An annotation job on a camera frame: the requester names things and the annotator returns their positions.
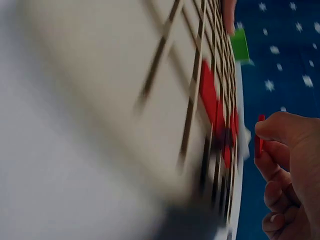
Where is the white grid board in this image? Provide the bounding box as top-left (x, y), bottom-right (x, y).
top-left (131, 0), bottom-right (252, 240)

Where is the long red tile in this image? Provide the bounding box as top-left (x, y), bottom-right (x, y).
top-left (198, 59), bottom-right (222, 125)

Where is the small red tile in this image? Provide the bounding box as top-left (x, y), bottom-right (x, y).
top-left (254, 114), bottom-right (267, 159)

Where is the person's right hand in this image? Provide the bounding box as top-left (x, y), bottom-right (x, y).
top-left (253, 111), bottom-right (320, 240)

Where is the green block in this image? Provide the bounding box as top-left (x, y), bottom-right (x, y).
top-left (229, 28), bottom-right (251, 62)

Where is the person's left hand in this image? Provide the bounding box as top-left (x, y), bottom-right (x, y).
top-left (221, 0), bottom-right (237, 35)

